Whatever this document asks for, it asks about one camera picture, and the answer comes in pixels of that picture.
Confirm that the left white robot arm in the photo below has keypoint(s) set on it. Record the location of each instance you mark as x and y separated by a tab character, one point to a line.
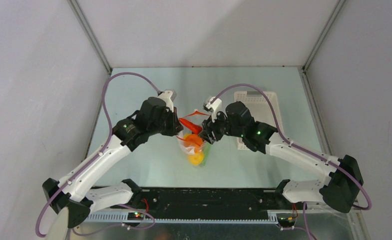
75	192

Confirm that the orange fruit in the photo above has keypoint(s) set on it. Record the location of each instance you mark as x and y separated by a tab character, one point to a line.
192	140

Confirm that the clear zip top bag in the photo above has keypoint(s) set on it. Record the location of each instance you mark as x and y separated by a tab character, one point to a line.
196	117

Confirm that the yellow lemon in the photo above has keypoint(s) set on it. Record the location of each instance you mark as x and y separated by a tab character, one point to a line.
196	159

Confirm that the red chili pepper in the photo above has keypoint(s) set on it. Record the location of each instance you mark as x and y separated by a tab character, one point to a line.
195	129

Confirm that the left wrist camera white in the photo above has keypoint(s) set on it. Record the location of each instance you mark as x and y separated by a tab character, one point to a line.
168	96

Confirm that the white perforated plastic basket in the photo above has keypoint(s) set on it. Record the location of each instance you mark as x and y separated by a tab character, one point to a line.
259	107

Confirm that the light green pepper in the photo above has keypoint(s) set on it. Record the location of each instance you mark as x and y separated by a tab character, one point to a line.
206	151

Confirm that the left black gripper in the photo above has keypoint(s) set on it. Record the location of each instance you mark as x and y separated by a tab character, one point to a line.
176	127

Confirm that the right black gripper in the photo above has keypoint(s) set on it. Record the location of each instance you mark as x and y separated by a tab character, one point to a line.
210	129

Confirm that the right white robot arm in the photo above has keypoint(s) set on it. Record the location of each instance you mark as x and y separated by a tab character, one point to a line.
338	180

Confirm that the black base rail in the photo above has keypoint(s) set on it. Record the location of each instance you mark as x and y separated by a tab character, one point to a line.
208	204

